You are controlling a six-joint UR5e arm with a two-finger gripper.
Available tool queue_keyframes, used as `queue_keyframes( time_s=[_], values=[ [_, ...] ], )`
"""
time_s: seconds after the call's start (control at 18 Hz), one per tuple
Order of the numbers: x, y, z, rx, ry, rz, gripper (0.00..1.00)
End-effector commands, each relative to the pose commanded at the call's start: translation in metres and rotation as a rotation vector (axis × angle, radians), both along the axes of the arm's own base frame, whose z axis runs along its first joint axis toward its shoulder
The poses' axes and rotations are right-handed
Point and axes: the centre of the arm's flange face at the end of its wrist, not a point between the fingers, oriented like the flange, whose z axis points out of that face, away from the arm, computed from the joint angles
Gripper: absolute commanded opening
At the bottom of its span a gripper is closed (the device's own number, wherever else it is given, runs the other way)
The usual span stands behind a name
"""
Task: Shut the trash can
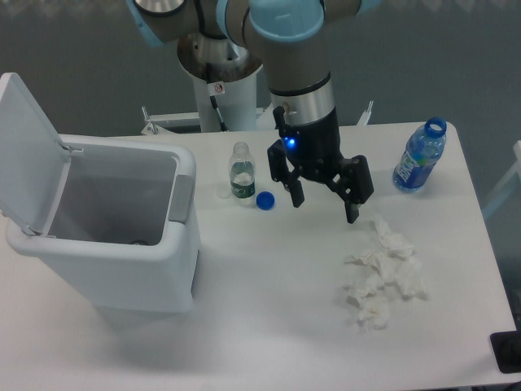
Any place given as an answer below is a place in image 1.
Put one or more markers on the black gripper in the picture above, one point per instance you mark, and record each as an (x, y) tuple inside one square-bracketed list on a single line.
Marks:
[(312, 152)]

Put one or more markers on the crumpled white tissue lower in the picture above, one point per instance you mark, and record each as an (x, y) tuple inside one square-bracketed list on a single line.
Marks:
[(373, 310)]

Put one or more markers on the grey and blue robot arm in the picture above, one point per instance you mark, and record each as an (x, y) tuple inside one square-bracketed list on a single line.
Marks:
[(286, 36)]

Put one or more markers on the white metal base frame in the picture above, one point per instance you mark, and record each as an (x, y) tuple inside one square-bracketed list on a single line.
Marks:
[(189, 122)]

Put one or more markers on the blue bottle cap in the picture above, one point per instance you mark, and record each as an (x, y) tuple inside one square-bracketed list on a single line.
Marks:
[(265, 200)]

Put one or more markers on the white frame at right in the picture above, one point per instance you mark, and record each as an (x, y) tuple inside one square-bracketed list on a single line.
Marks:
[(504, 188)]

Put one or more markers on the crumpled white tissue upper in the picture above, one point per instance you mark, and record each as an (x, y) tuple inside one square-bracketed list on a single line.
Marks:
[(392, 263)]

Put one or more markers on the black device at corner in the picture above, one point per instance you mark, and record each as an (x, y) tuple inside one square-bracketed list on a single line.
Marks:
[(506, 348)]

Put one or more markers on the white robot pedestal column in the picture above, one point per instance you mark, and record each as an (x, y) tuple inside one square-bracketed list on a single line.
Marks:
[(232, 102)]

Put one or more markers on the white trash can body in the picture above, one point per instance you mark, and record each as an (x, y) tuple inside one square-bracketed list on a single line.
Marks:
[(125, 232)]

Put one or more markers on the blue plastic drink bottle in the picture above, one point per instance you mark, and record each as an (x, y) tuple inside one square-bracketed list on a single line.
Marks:
[(422, 151)]

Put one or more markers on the crumpled white tissue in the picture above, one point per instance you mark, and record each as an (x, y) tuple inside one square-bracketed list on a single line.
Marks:
[(392, 263), (373, 310)]

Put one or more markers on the white trash can lid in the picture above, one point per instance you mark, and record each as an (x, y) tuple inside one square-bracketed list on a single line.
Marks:
[(34, 160)]

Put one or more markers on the clear bottle green label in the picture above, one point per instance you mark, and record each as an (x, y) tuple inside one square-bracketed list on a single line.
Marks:
[(242, 172)]

